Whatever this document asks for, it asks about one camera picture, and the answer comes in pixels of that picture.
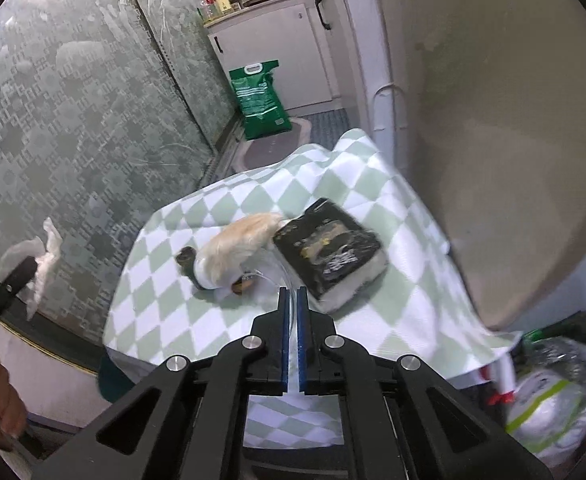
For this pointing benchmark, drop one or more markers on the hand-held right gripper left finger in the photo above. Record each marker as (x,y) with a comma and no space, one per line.
(284,330)

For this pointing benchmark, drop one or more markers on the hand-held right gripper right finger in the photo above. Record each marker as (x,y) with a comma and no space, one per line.
(302,330)

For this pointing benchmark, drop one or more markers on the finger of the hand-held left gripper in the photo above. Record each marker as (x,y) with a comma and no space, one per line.
(15,277)

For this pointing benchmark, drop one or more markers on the white tissue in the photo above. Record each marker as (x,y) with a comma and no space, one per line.
(48,260)

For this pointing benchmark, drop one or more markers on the clear plastic wrapper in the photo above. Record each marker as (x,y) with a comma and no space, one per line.
(272,280)

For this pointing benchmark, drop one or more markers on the black food packet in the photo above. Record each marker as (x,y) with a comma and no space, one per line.
(323,247)

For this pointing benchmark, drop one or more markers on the teal plastic trash bin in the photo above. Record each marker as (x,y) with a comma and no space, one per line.
(113,385)

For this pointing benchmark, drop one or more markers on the person's left hand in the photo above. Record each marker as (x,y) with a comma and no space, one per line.
(0,395)

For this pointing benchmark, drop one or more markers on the green white checkered tablecloth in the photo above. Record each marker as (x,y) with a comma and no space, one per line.
(373,200)

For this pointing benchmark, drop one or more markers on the patterned glass sliding door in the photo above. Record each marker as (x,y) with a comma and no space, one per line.
(73,135)

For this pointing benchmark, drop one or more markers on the oval grey floor mat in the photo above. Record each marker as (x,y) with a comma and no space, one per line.
(273,152)

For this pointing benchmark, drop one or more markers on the green rice bag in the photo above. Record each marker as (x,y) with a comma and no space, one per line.
(260,95)

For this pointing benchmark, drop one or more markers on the white green plastic bag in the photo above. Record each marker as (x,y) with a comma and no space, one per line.
(543,405)

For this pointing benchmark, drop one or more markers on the dark plastic bag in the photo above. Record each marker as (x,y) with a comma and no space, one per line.
(563,330)

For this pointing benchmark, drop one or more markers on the beige refrigerator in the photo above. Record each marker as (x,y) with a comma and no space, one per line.
(498,135)

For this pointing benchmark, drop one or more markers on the white metal tube frame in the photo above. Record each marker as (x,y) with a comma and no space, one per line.
(388,105)

